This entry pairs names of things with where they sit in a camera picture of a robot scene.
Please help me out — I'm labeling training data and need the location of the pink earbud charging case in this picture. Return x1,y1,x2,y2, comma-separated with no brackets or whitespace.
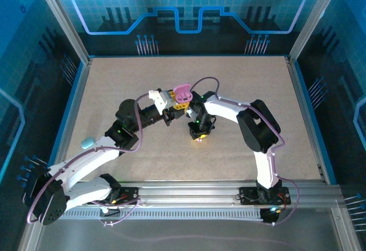
173,82,192,103

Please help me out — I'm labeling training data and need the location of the light blue earbud charging case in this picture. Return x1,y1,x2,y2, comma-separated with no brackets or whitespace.
81,137,96,150

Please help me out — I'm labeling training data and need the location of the blue table edge trim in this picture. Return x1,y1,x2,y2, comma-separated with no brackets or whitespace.
47,61,86,168
293,60,338,185

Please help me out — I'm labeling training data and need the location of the grey metal deck plate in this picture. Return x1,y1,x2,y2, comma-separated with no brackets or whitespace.
18,205,363,251

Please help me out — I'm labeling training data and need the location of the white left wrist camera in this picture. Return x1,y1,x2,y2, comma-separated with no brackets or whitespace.
148,89,175,110

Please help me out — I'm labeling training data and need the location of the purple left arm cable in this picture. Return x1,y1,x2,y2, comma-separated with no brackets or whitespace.
26,93,152,228

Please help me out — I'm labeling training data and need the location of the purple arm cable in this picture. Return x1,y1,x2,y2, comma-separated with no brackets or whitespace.
190,76,300,226
26,93,152,228

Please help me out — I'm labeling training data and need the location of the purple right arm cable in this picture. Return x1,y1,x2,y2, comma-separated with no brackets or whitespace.
190,76,300,226

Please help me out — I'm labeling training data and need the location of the aluminium table side rail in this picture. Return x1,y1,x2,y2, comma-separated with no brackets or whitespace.
287,57,328,182
54,57,93,163

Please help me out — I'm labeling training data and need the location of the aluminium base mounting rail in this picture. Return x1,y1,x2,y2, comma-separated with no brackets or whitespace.
118,180,343,206

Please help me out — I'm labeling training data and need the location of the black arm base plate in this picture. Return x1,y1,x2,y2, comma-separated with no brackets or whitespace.
238,186,292,206
94,186,141,206

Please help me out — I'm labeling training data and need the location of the grey slotted cable duct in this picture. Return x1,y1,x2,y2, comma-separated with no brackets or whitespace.
61,208,265,221

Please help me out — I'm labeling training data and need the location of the black controller bracket with LEDs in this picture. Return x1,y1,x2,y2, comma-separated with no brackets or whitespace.
260,206,284,225

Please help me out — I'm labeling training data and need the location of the blue printed side wall panel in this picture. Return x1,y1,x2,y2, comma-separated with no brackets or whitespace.
0,0,88,243
296,0,366,246

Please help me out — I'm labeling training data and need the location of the aluminium frame post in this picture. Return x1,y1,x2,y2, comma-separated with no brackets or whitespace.
287,0,345,63
31,0,92,65

